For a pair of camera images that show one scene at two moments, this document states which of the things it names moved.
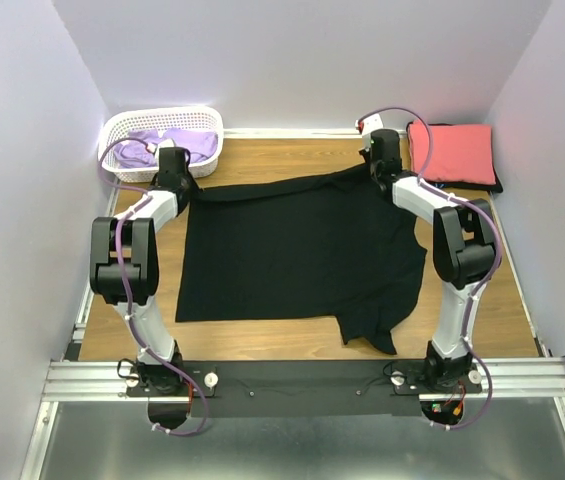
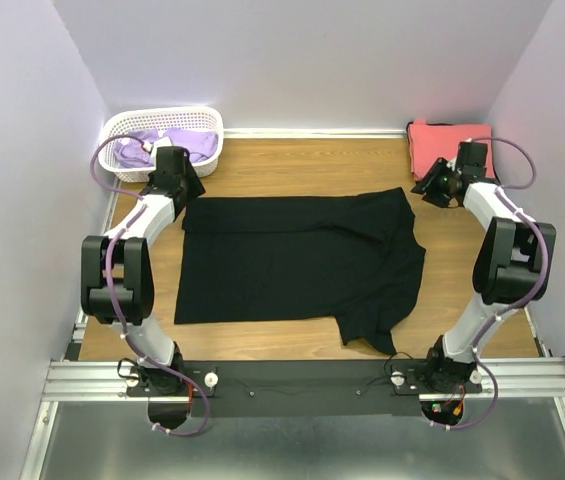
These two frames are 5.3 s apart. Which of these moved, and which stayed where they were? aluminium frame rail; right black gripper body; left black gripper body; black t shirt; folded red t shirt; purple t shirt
Moved: black t shirt; right black gripper body
Stayed: purple t shirt; left black gripper body; aluminium frame rail; folded red t shirt
